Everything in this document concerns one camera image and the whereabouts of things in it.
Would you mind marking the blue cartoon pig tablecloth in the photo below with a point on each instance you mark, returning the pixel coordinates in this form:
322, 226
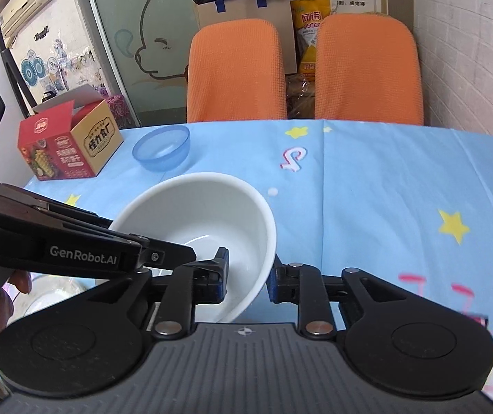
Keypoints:
380, 202

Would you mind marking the red cracker box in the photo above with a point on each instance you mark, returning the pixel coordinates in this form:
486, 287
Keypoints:
56, 155

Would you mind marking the wall photo collage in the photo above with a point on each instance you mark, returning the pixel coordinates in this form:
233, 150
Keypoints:
52, 69

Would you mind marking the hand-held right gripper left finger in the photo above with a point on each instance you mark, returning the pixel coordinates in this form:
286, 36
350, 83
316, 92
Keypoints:
220, 277

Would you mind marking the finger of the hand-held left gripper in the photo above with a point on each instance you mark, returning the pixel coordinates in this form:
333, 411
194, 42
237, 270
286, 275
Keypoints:
69, 213
164, 253

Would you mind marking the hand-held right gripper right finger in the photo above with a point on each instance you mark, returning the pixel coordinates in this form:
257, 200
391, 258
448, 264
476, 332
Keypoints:
277, 285

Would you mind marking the clear plastic bag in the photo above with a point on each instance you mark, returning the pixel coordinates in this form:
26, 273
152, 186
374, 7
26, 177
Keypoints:
300, 95

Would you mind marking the pink floral bag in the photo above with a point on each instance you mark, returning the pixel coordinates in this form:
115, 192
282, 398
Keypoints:
119, 110

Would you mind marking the blue plastic bowl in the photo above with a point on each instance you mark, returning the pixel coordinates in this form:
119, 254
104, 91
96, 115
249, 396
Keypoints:
160, 149

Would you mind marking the white air conditioner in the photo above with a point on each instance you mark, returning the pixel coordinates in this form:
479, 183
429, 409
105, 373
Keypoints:
26, 2

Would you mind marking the white ceramic bowl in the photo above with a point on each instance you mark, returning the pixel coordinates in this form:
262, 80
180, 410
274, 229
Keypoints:
203, 207

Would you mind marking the yellow snack bag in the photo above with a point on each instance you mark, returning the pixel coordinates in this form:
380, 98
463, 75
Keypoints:
309, 21

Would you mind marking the frosted glass panel cartoon outline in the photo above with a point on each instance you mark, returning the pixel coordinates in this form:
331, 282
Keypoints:
112, 30

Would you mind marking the orange chair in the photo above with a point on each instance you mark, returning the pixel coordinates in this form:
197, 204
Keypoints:
235, 73
367, 69

